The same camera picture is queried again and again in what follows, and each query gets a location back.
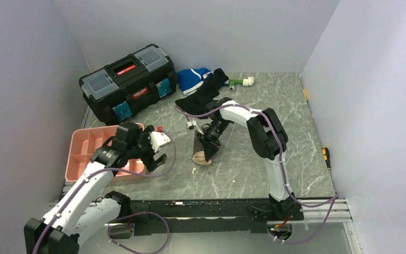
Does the green white pipe fitting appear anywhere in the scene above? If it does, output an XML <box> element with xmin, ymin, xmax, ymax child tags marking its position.
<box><xmin>228</xmin><ymin>77</ymin><xmax>254</xmax><ymax>91</ymax></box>

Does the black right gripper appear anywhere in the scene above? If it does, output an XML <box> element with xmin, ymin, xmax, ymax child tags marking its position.
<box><xmin>197</xmin><ymin>119</ymin><xmax>231</xmax><ymax>162</ymax></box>

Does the black plastic toolbox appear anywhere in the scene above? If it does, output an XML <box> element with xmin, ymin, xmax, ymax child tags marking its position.
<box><xmin>79</xmin><ymin>44</ymin><xmax>178</xmax><ymax>125</ymax></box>

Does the yellow black screwdriver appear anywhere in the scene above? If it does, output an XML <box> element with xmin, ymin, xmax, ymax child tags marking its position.
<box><xmin>322</xmin><ymin>147</ymin><xmax>331</xmax><ymax>170</ymax></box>

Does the pink compartment tray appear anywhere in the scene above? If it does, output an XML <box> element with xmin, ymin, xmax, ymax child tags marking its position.
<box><xmin>65</xmin><ymin>125</ymin><xmax>146</xmax><ymax>183</ymax></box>

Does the black underwear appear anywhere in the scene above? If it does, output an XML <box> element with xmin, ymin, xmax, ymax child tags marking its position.
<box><xmin>175</xmin><ymin>68</ymin><xmax>229</xmax><ymax>115</ymax></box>

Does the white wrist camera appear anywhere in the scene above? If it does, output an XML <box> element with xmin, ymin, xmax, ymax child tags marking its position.
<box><xmin>149</xmin><ymin>126</ymin><xmax>171</xmax><ymax>152</ymax></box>
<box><xmin>186</xmin><ymin>120</ymin><xmax>200</xmax><ymax>132</ymax></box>

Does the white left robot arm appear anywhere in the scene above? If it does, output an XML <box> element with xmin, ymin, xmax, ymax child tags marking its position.
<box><xmin>24</xmin><ymin>122</ymin><xmax>174</xmax><ymax>253</ymax></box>

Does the blue white garment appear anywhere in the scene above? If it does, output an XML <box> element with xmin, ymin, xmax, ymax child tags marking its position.
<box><xmin>177</xmin><ymin>68</ymin><xmax>213</xmax><ymax>96</ymax></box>

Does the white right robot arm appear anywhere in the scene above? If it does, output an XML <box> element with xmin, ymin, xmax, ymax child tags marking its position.
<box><xmin>197</xmin><ymin>97</ymin><xmax>301</xmax><ymax>220</ymax></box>

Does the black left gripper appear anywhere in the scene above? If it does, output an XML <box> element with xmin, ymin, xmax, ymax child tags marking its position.
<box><xmin>127</xmin><ymin>126</ymin><xmax>167</xmax><ymax>171</ymax></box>

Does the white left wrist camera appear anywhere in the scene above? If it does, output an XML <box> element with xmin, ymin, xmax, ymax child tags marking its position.
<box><xmin>149</xmin><ymin>126</ymin><xmax>171</xmax><ymax>152</ymax></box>

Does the olive underwear with beige waistband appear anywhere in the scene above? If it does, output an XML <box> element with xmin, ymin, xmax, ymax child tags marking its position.
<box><xmin>192</xmin><ymin>134</ymin><xmax>212</xmax><ymax>166</ymax></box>

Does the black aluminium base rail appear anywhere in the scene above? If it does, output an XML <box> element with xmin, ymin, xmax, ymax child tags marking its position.
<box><xmin>43</xmin><ymin>198</ymin><xmax>353</xmax><ymax>236</ymax></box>

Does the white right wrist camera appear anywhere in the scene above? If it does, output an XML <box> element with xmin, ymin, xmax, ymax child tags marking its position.
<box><xmin>186</xmin><ymin>120</ymin><xmax>200</xmax><ymax>132</ymax></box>

